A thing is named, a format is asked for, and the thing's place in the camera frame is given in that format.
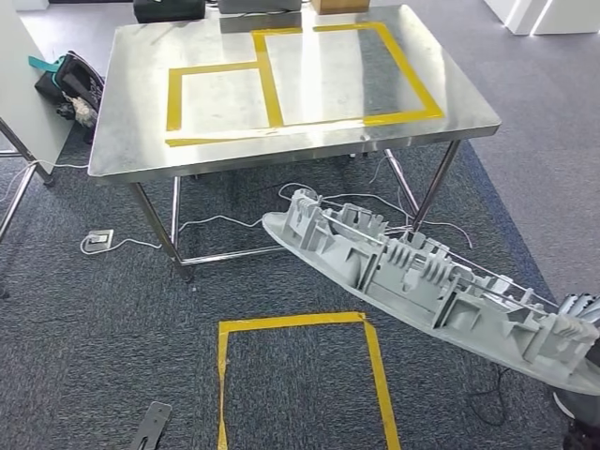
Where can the grey plastic wheel hubcap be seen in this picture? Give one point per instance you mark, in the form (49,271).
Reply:
(422,292)

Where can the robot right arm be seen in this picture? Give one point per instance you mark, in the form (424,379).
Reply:
(581,305)

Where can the stainless steel workbench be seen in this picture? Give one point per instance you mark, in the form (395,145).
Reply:
(140,93)

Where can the yellow floor tape outline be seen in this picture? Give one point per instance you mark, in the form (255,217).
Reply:
(290,322)

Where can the yellow tape grid marking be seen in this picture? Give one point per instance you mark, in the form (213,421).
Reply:
(269,81)

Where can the brown cardboard box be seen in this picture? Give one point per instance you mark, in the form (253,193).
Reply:
(340,5)

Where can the grey laptop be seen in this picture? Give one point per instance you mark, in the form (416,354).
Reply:
(257,5)

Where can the black equipment case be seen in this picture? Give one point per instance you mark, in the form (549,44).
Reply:
(168,9)

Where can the black robot foot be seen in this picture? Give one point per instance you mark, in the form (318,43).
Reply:
(152,425)

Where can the white folding table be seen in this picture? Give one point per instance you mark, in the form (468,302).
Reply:
(23,93)

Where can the white plinth block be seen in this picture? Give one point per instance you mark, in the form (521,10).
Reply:
(562,15)

